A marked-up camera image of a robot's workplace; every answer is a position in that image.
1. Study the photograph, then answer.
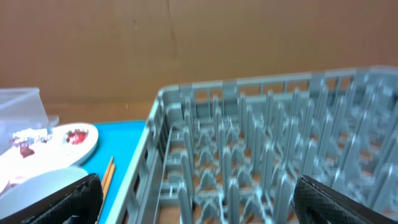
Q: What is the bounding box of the teal serving tray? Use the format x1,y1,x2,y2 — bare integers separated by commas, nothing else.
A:
81,121,146,224

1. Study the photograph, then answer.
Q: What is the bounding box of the white tissue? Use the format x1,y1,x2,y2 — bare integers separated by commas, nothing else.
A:
11,128,53,146

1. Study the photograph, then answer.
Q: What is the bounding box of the wooden chopstick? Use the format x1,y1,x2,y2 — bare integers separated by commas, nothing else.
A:
101,156,113,188
96,162,116,223

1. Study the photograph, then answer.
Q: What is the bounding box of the pink round plate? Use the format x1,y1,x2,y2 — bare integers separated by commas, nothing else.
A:
1,123,99,188

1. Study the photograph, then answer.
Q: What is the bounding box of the grey dish rack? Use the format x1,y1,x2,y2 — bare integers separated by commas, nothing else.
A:
106,66,397,223

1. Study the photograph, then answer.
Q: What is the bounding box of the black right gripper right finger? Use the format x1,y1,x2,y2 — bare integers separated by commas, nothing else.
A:
292,175,397,224

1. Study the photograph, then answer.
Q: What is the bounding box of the clear plastic bin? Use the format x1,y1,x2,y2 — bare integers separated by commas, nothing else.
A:
1,87,59,154

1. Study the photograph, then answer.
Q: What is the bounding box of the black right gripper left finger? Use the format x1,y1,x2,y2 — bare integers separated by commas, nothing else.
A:
1,174,103,224

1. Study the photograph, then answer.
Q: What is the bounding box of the wooden chopstick left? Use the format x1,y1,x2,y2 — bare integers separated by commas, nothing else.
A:
101,156,113,188

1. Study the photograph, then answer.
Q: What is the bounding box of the grey bowl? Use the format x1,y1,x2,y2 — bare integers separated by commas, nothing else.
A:
1,167,88,219

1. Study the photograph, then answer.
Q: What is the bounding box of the wooden chopstick right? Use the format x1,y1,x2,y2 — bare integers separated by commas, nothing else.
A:
96,162,116,223

